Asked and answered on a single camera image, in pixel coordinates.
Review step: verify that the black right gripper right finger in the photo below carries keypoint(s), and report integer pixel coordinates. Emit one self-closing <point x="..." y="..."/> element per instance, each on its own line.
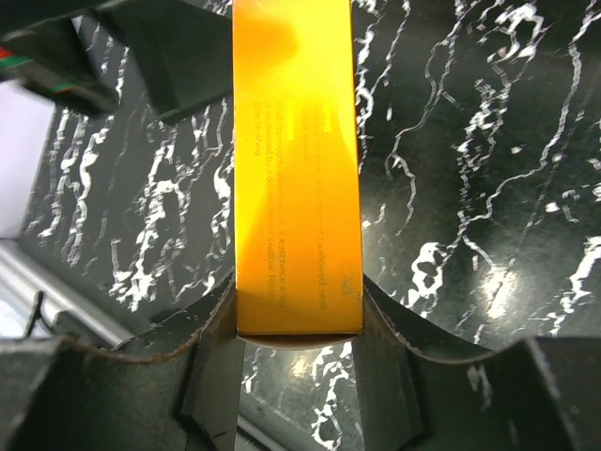
<point x="422" y="388"/>

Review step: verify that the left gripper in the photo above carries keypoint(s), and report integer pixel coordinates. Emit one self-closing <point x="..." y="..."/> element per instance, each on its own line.
<point x="182" y="51"/>

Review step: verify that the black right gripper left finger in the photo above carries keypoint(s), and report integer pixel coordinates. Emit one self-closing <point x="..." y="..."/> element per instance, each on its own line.
<point x="175" y="386"/>

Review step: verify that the yellow toothpaste box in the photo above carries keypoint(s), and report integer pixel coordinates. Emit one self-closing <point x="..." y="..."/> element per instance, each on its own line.
<point x="297" y="209"/>

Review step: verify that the aluminium rail frame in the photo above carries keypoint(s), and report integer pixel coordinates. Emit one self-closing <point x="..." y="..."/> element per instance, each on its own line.
<point x="23" y="278"/>

